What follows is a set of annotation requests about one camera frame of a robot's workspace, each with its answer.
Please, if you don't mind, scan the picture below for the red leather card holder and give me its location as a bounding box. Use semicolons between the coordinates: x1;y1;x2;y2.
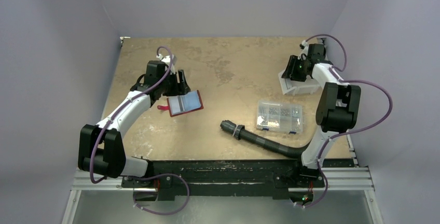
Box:
157;90;204;117

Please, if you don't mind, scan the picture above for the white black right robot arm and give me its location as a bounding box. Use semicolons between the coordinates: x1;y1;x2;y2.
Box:
279;40;361;186

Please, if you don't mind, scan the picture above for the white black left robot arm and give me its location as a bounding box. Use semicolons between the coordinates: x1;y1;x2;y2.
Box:
77;61;190;187

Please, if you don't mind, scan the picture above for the white plastic tray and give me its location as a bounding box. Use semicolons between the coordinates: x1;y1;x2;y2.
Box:
278;71;321;96

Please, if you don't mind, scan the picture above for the clear plastic screw box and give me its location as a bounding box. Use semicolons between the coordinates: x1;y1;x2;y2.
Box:
256;100;304;134

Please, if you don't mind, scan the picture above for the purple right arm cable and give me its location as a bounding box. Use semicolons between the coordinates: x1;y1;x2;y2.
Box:
299;34;393;209

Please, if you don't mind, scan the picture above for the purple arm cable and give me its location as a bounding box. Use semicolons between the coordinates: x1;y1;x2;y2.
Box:
299;34;393;209
88;46;190;216

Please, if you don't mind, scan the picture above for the black corrugated hose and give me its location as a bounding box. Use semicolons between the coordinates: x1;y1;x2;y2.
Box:
219;119;315;159

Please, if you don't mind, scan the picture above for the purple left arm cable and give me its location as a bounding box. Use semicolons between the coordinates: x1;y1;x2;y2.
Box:
88;46;190;216

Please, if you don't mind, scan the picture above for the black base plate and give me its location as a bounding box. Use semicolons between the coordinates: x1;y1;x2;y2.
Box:
121;159;325;201

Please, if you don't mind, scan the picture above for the aluminium frame rail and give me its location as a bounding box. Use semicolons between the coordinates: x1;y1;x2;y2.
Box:
72;166;374;192

